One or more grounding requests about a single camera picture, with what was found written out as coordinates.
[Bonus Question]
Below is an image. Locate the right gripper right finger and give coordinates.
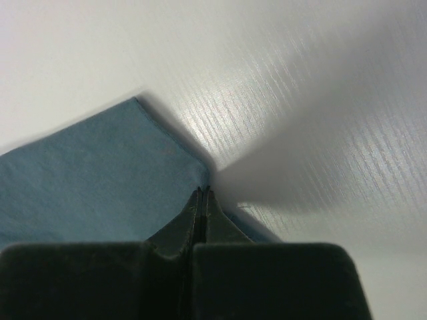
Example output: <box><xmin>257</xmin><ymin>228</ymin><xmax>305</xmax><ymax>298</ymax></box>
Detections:
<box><xmin>192</xmin><ymin>190</ymin><xmax>372</xmax><ymax>319</ymax></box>

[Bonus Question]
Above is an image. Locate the grey blue t shirt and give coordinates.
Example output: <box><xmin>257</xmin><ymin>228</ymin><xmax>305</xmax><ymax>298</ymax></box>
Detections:
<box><xmin>0</xmin><ymin>96</ymin><xmax>278</xmax><ymax>247</ymax></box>

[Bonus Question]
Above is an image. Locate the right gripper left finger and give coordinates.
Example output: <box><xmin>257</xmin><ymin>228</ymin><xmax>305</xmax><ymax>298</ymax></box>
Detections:
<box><xmin>1</xmin><ymin>190</ymin><xmax>203</xmax><ymax>319</ymax></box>

